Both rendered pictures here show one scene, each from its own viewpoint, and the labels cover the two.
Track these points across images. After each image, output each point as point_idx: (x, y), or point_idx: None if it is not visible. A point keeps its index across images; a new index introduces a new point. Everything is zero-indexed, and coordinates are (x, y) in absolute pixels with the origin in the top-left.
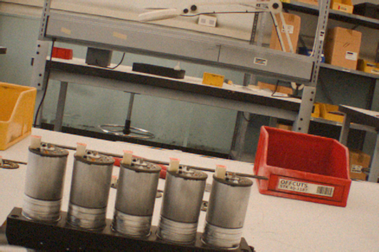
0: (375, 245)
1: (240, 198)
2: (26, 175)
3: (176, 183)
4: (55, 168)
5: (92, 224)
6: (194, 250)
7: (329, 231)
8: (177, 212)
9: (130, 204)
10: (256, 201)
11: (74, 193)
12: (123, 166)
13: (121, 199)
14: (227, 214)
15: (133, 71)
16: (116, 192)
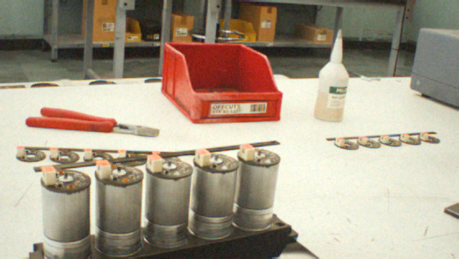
0: (341, 165)
1: (274, 176)
2: (47, 218)
3: (213, 179)
4: (84, 202)
5: (134, 247)
6: (238, 240)
7: (292, 158)
8: (218, 207)
9: (171, 215)
10: (199, 136)
11: (108, 221)
12: (157, 176)
13: (159, 212)
14: (264, 196)
15: None
16: (150, 204)
